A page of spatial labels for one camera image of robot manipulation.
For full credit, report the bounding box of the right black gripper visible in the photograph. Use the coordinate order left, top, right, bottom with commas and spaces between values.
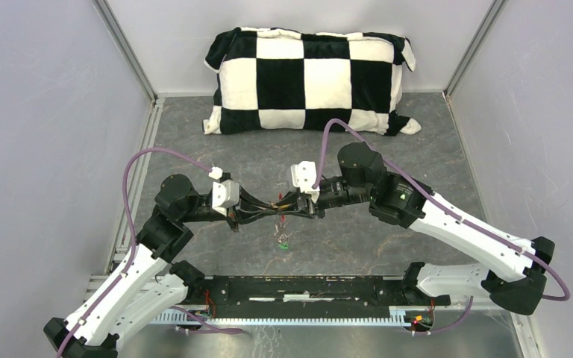
276, 176, 372, 220

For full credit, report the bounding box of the red key tag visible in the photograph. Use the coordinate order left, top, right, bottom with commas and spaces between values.
278, 192, 286, 225

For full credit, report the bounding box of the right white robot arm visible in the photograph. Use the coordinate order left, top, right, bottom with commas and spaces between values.
290, 142, 555, 315

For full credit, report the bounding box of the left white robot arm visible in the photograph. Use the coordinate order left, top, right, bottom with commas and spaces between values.
43, 175, 291, 357

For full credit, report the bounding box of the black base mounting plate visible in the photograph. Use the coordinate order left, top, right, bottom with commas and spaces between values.
181, 276, 451, 319

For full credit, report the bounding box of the black and white checkered pillow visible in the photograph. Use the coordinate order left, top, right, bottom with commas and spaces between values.
202, 27, 422, 136

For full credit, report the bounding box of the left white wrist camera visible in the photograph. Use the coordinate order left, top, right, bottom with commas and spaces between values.
208, 166, 240, 217

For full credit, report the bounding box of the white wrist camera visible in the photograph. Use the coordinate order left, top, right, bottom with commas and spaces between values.
290, 161, 320, 204
208, 166, 240, 217

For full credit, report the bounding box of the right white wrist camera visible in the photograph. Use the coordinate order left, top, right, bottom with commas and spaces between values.
290, 161, 320, 204

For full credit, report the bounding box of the white slotted cable duct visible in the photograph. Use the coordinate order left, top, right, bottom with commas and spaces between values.
151, 309, 410, 327

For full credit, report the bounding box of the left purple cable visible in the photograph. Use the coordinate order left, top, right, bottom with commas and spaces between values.
54, 147, 244, 358

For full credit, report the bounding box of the purple cable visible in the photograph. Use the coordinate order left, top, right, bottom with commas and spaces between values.
312, 118, 572, 337
54, 147, 244, 358

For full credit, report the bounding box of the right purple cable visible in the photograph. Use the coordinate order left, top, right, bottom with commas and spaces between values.
312, 118, 572, 337

